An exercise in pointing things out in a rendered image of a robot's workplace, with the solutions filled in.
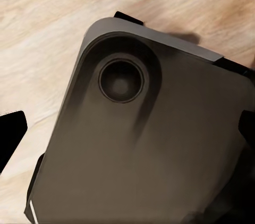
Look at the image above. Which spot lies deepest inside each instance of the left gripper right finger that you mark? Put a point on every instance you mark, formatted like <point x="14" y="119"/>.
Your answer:
<point x="247" y="127"/>

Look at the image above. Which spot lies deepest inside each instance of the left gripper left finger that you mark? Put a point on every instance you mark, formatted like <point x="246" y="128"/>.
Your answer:
<point x="13" y="127"/>

